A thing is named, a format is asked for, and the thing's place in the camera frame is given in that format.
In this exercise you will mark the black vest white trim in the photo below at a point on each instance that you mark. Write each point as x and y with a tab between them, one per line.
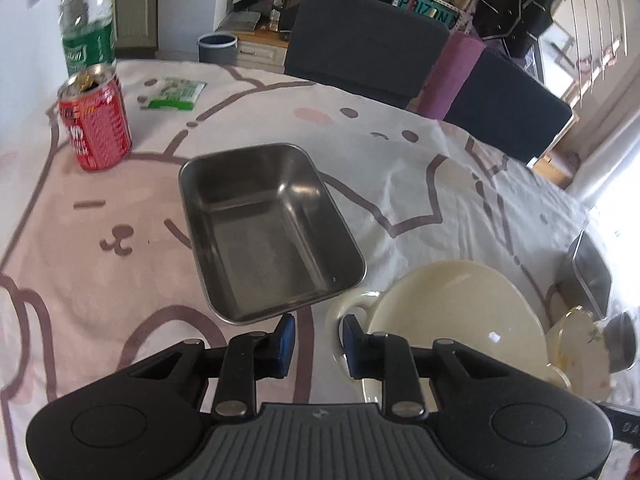
520	0

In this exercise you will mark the teal sign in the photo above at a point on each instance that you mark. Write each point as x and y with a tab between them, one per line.
430	7

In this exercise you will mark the small steel container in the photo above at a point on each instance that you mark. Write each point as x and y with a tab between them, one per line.
592	280

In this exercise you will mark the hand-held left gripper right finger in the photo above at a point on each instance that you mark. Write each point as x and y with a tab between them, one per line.
350	346

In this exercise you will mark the grey trash bin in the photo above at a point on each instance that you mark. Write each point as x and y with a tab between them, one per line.
216	50

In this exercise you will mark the dark grey chair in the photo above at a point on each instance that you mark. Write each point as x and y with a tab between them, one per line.
360	40
505	105

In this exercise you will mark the white low drawer cabinet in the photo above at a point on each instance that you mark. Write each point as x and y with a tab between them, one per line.
255	52

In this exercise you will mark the pale yellow floral bowl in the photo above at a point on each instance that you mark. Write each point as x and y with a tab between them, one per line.
580	360

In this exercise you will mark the large rectangular steel tray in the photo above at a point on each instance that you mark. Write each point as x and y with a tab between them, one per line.
270	230

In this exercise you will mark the green label plastic water bottle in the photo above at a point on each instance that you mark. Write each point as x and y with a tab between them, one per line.
87	45

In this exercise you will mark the red soda can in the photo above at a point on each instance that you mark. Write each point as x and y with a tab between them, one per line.
97	125

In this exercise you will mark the green snack packet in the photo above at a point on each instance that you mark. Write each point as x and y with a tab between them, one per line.
175	94

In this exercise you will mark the bear print tablecloth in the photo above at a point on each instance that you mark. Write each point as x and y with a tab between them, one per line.
100	260

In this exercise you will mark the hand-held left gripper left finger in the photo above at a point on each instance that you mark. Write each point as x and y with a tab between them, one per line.
286	346

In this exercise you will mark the small round steel bowl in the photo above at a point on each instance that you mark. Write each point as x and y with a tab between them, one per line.
622	345

